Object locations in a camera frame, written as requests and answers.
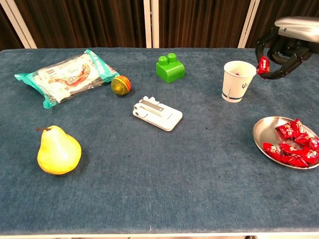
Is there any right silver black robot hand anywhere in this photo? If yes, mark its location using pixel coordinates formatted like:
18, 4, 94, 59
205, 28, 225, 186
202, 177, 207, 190
255, 16, 319, 80

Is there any white paper cup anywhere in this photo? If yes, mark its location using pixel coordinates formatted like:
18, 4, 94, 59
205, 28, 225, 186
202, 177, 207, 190
221, 60, 257, 103

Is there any round metal plate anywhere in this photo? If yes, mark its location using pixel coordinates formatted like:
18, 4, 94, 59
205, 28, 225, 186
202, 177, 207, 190
252, 116, 319, 170

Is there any dark brown curtain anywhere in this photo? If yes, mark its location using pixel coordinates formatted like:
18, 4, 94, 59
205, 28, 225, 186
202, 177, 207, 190
159, 0, 252, 48
245, 0, 319, 48
0, 4, 24, 50
13, 0, 147, 48

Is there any green toy building brick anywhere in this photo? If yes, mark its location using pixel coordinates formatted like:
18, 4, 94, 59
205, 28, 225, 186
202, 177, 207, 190
156, 52, 186, 84

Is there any white folding phone stand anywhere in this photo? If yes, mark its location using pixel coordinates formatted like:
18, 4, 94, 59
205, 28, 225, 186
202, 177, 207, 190
132, 96, 183, 132

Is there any orange green small ball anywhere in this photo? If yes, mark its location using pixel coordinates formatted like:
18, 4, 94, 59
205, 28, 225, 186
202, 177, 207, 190
110, 75, 132, 96

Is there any blue table cloth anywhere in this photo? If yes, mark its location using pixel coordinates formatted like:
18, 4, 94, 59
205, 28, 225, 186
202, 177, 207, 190
0, 47, 319, 236

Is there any teal clear snack packet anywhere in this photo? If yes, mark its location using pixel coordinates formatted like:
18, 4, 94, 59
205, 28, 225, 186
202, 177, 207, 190
14, 49, 120, 110

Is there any yellow pear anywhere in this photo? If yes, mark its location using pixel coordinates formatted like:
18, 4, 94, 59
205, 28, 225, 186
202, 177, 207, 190
36, 125, 82, 175

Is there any white frame post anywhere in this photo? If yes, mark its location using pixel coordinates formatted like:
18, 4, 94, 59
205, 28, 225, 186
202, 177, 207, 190
151, 0, 160, 48
237, 0, 260, 49
143, 0, 153, 48
0, 0, 37, 49

